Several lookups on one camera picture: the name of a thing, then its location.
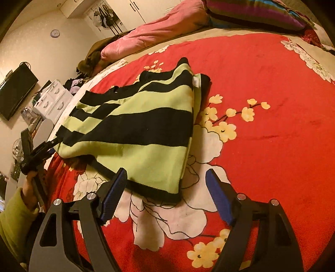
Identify green black striped sweater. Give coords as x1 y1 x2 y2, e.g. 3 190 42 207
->
56 58 211 203

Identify green sleeve forearm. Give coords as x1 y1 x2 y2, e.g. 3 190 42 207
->
1 187 39 263

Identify pile of clothes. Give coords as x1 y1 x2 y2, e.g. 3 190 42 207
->
63 78 85 96

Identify person left hand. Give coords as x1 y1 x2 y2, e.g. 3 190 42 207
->
21 171 38 211

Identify white drawer chest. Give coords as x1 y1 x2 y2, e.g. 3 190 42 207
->
32 80 73 125

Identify red floral blanket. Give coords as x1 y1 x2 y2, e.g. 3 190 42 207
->
45 33 335 272

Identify hanging bags on door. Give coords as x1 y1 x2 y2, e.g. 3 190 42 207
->
92 4 123 36

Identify white wardrobe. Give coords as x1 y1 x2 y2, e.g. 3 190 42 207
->
106 0 181 28

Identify pink duvet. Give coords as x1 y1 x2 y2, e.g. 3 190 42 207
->
100 1 209 63

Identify rainbow striped pillow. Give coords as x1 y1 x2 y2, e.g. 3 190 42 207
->
203 0 314 32

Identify black wall television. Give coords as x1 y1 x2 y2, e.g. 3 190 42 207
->
0 62 38 121

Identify round wall clock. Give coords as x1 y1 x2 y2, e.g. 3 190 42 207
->
50 29 60 38

